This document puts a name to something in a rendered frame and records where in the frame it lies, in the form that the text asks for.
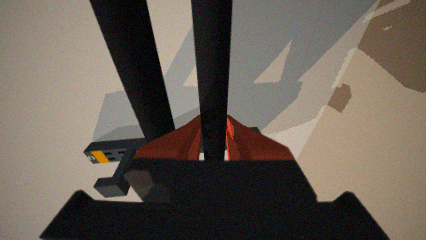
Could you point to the dark grey wall rack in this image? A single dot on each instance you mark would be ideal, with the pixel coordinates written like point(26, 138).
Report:
point(114, 151)

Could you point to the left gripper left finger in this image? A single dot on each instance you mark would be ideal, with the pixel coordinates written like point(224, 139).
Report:
point(176, 143)

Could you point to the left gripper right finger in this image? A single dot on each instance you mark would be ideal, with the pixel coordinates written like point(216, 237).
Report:
point(252, 144)

